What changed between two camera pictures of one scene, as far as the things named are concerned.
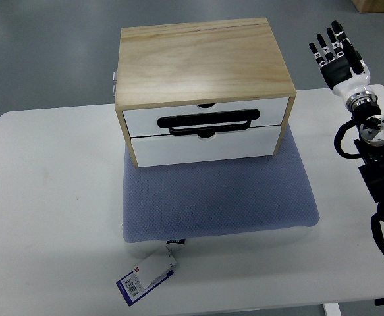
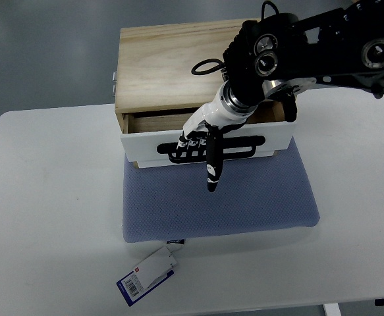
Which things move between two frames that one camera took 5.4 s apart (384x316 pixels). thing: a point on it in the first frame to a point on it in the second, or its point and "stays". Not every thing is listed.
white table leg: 332,309 stays
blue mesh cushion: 247,195 stays
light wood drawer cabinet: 202,92 stays
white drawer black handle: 206,120 to 157,147
